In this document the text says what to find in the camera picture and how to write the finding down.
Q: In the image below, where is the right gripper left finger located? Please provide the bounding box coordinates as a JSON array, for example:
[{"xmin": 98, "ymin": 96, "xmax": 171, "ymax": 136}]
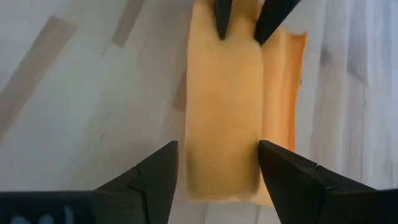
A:
[{"xmin": 93, "ymin": 140, "xmax": 180, "ymax": 224}]

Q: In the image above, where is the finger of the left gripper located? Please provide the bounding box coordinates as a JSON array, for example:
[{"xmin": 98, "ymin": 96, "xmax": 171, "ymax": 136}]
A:
[
  {"xmin": 213, "ymin": 0, "xmax": 234, "ymax": 40},
  {"xmin": 253, "ymin": 0, "xmax": 302, "ymax": 47}
]

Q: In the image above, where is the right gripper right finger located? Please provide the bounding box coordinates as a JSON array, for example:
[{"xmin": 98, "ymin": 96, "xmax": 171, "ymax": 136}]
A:
[{"xmin": 257, "ymin": 139, "xmax": 377, "ymax": 224}]

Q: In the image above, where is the orange microfiber towel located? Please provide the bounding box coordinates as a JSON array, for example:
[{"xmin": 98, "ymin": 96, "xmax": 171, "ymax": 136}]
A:
[{"xmin": 184, "ymin": 0, "xmax": 308, "ymax": 207}]

